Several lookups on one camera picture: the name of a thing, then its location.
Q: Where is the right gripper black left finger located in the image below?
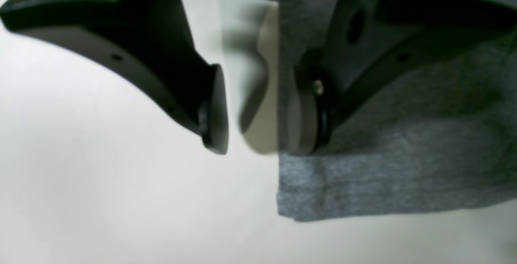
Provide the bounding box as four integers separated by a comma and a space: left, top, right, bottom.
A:
1, 0, 229, 154

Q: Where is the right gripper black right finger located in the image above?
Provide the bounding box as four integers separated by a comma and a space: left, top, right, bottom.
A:
286, 0, 517, 156

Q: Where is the grey T-shirt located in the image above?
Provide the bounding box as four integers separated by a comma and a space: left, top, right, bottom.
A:
272, 0, 516, 222

